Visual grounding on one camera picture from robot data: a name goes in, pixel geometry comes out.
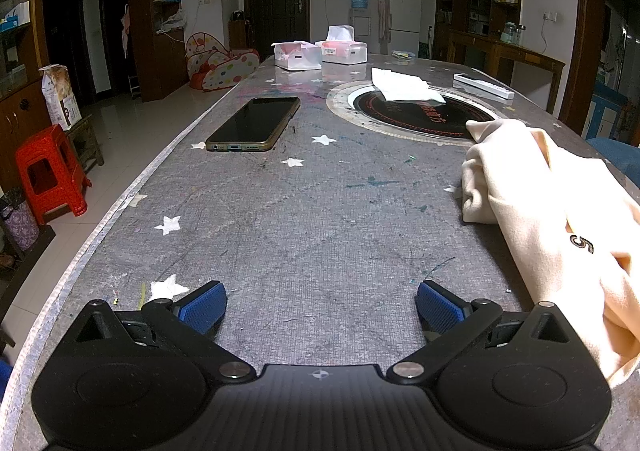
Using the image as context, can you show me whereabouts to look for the crumpled white tissue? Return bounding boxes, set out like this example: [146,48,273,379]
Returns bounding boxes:
[371,67,447,105]

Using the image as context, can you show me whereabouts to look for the black smartphone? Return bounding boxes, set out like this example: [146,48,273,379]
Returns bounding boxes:
[205,97,301,152]

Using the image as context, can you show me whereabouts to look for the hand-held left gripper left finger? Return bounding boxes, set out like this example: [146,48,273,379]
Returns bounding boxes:
[75,280,253,385]

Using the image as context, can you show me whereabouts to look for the wooden side table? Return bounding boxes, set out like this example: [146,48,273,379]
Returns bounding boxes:
[446,28,566,114]

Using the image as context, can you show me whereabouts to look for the white power strip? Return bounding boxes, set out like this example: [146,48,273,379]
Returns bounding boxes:
[453,73,515,100]

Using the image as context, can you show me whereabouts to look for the white water dispenser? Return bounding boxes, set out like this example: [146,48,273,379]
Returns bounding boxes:
[348,8,372,38]

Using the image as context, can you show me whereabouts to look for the cream printed shirt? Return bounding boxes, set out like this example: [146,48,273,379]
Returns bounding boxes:
[460,119,640,387]

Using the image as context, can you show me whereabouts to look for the wooden cabinet with boxes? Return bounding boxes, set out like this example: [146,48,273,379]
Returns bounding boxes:
[0,0,56,192]

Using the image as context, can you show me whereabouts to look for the white refrigerator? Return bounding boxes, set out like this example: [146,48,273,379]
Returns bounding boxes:
[382,0,422,54]

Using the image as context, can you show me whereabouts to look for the red plastic stool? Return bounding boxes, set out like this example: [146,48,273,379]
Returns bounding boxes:
[15,124,93,224]

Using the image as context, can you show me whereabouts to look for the dark wooden shelf unit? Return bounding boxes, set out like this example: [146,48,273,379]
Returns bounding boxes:
[127,0,190,102]

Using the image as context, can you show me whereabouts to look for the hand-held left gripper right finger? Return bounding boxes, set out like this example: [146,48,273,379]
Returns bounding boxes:
[386,280,571,386]

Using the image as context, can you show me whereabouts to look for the pink hanging apron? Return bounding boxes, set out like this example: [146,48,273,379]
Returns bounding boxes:
[120,5,132,56]

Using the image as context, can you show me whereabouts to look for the blue chair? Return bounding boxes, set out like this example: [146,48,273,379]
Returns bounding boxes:
[586,137,640,182]

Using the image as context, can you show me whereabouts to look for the printed paper sack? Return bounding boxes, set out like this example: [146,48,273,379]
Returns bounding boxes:
[39,64,83,131]

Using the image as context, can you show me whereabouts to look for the polka dot play tent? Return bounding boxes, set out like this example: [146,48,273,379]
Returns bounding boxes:
[185,32,262,92]

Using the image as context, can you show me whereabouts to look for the round built-in induction cooktop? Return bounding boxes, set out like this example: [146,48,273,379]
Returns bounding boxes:
[326,80,501,148]

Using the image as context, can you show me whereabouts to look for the glass kettle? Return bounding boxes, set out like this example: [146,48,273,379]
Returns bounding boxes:
[500,22,527,46]

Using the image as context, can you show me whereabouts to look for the patterned trash bin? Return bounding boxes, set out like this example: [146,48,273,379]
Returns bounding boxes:
[0,187,41,254]

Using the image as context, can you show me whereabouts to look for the small wooden stool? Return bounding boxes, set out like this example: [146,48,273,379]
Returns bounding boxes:
[65,114,105,175]

